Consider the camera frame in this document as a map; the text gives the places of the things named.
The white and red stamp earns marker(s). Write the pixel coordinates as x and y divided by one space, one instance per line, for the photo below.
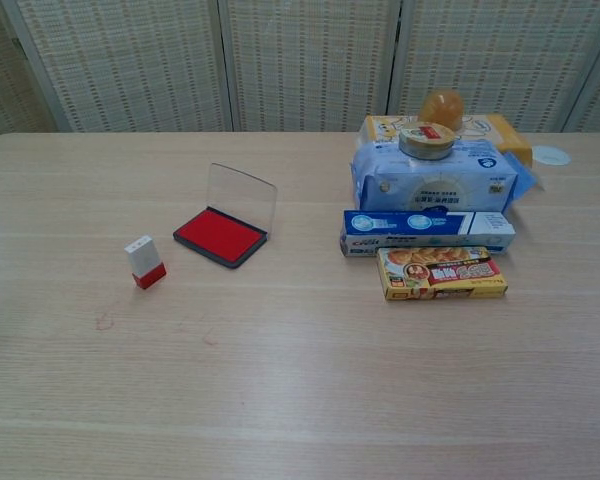
145 265

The red ink pad with lid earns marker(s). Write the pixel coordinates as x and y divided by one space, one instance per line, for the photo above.
220 235

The blue and white toothpaste box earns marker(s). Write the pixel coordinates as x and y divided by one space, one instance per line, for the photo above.
425 232

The yellow curry box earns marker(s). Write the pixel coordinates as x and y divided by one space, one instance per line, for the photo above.
442 275

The blue wet wipes pack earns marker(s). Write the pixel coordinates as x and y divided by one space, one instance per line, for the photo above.
435 182

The round tin with red label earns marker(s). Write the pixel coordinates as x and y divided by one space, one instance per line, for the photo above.
426 141

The woven folding screen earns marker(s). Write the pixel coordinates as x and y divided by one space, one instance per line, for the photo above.
300 60

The white round coaster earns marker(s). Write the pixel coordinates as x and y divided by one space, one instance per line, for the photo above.
551 155

